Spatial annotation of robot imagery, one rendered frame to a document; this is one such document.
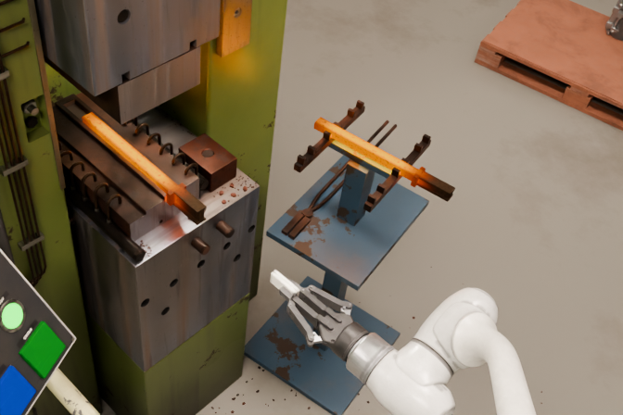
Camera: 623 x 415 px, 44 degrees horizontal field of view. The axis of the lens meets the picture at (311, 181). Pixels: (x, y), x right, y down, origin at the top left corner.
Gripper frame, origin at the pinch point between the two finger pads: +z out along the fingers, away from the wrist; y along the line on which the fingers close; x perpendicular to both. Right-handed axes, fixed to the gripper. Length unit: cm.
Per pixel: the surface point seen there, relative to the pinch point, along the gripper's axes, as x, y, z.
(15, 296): 11, -44, 26
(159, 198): -0.6, -3.4, 36.0
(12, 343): 6, -48, 21
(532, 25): -87, 265, 70
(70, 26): 49, -17, 40
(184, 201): 2.0, -1.4, 30.0
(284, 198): -100, 89, 76
